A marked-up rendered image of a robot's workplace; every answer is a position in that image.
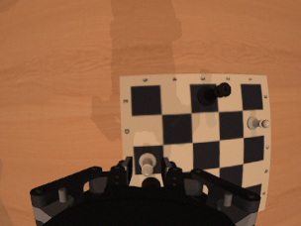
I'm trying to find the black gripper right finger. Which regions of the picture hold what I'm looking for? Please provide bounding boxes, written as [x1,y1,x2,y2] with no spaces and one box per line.
[160,157,261,226]

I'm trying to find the black and tan chessboard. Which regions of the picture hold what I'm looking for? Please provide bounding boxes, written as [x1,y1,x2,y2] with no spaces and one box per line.
[120,73,271,212]

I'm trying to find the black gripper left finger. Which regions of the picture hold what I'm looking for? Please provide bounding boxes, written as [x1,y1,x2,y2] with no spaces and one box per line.
[30,157,133,226]

